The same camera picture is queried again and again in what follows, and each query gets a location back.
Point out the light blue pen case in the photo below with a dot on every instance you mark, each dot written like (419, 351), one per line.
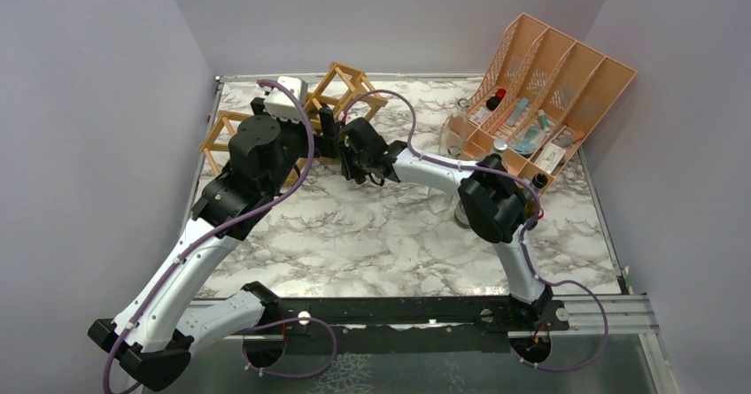
(517, 112)

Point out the green wine bottle far right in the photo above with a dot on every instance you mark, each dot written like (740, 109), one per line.
(537, 182)

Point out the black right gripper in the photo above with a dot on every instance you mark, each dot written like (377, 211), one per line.
(347, 167)

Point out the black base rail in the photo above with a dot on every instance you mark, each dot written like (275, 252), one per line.
(385, 325)

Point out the green white glue tube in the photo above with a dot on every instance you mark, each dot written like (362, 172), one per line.
(543, 120)

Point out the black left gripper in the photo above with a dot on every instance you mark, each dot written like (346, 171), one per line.
(329, 139)

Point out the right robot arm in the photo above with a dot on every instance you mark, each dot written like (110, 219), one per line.
(494, 201)

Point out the clear bottle silver cap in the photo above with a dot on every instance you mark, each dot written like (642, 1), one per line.
(499, 146)

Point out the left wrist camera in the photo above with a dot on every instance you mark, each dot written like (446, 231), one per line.
(277, 103)

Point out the red black small bottle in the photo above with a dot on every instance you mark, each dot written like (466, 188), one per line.
(492, 103)

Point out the red white small box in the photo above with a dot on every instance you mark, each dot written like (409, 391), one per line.
(479, 116)

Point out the peach plastic file organizer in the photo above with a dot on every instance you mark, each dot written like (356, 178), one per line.
(572, 82)

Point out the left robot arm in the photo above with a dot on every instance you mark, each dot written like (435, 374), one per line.
(155, 336)

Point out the white card package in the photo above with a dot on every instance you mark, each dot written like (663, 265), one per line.
(550, 157)

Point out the clear square glass bottle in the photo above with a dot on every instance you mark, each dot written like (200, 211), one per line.
(455, 130)

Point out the blue tape dispenser pack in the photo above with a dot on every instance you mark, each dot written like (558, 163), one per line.
(528, 141)

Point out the wooden wine rack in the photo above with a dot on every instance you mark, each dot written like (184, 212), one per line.
(332, 92)

